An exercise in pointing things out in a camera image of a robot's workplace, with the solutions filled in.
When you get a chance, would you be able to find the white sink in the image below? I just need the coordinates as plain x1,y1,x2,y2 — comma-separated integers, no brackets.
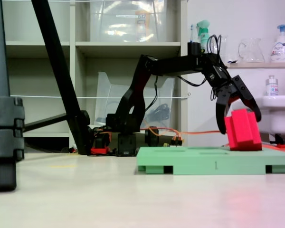
232,95,285,138

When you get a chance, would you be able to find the black arm wire bundle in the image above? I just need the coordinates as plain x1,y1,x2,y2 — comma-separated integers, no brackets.
144,75,208,112

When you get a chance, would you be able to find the black gripper wire loop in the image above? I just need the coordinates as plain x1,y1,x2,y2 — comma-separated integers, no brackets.
206,34,223,60

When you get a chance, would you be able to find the white foam soap bottle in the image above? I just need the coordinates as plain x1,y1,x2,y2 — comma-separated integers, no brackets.
270,24,285,63

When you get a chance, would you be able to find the clear glass pitcher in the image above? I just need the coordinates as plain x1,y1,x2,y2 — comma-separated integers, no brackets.
238,38,266,63

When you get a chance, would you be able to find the beige shelf unit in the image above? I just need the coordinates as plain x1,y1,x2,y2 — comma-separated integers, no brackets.
1,0,188,148

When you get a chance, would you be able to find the green spray bottle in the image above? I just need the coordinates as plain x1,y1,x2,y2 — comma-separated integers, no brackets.
196,20,213,57

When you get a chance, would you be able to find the orange thin cable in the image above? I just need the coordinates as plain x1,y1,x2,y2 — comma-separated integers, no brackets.
142,127,228,147

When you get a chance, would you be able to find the black slim tripod leg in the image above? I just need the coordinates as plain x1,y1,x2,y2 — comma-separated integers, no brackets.
23,0,91,155

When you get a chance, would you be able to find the orange foam slab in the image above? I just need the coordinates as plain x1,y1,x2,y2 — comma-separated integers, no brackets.
262,144,285,154

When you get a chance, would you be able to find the clear plastic storage box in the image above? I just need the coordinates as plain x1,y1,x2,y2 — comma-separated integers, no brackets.
89,0,168,43

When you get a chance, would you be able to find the red cross columnar block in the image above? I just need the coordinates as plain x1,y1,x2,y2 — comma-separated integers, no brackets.
224,108,263,152

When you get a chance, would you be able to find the orange labelled package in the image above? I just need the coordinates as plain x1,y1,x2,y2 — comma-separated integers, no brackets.
134,9,151,36

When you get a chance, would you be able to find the black cup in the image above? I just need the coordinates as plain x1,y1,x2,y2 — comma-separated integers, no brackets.
187,42,201,57

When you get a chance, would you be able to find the clear sanitizer bottle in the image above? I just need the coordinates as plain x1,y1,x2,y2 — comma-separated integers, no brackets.
265,75,279,96

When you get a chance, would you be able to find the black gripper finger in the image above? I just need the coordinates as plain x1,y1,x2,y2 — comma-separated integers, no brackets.
215,91,231,135
231,75,262,123

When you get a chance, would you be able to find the black coiled cable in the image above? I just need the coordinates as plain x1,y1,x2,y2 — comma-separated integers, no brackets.
144,103,172,124

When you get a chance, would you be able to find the clear plastic file holder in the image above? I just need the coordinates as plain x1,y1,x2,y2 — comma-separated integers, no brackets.
94,71,176,129

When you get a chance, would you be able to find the grey thick tripod leg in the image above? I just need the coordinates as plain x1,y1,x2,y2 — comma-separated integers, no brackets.
0,0,26,192

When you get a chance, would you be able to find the yellow tape marker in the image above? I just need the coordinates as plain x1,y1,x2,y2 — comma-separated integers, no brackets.
49,164,77,169

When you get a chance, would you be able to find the green shape sorter board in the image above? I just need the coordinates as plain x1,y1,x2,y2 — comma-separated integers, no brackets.
135,146,285,176

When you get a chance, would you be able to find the clear drinking glass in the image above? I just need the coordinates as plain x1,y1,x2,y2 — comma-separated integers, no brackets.
213,35,228,64

